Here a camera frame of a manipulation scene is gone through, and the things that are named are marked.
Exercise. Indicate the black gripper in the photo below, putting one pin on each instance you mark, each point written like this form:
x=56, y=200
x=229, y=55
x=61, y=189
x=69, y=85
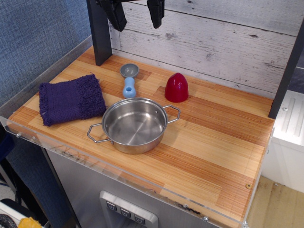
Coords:
x=115, y=13

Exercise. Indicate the white ribbed appliance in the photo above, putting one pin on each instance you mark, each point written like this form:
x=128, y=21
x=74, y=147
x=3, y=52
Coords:
x=284, y=160

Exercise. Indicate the red dome-shaped object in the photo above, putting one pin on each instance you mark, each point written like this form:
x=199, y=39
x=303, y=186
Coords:
x=176, y=89

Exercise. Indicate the clear acrylic edge guard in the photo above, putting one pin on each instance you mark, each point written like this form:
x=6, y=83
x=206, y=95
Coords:
x=31, y=163

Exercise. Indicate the silver button panel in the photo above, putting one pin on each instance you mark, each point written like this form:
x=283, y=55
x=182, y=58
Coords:
x=119, y=212

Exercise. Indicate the stainless steel cabinet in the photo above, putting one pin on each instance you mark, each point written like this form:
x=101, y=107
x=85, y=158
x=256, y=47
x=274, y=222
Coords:
x=83, y=182

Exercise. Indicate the stainless steel pot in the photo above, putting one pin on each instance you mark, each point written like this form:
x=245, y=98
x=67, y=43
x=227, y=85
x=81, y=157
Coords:
x=136, y=125

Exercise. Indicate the purple folded cloth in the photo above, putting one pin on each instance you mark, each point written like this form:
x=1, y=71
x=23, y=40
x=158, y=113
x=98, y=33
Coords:
x=78, y=99

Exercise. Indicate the yellow black bag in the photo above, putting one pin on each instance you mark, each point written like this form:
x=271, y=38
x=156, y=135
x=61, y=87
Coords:
x=7, y=222

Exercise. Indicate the right dark upright post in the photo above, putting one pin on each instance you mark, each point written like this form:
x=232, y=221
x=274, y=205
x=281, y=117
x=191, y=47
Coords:
x=288, y=73

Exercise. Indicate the blue grey plastic spoon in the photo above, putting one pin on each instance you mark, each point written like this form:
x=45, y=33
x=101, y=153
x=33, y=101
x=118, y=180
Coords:
x=129, y=72

